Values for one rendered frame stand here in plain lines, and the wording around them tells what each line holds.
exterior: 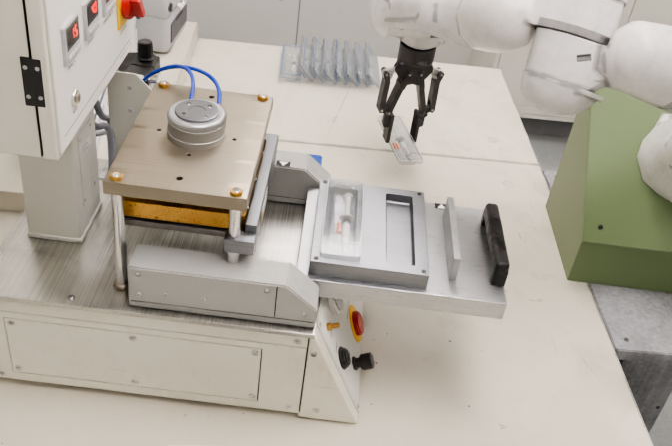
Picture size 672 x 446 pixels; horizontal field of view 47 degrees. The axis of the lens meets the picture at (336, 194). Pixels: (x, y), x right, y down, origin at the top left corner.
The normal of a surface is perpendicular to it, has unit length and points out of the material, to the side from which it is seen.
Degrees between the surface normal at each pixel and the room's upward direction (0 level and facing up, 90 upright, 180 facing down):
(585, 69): 64
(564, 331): 0
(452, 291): 0
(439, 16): 77
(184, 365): 90
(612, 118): 44
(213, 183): 0
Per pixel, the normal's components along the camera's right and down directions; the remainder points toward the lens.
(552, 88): -0.33, 0.29
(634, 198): 0.05, -0.18
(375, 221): 0.11, -0.81
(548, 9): -0.80, -0.16
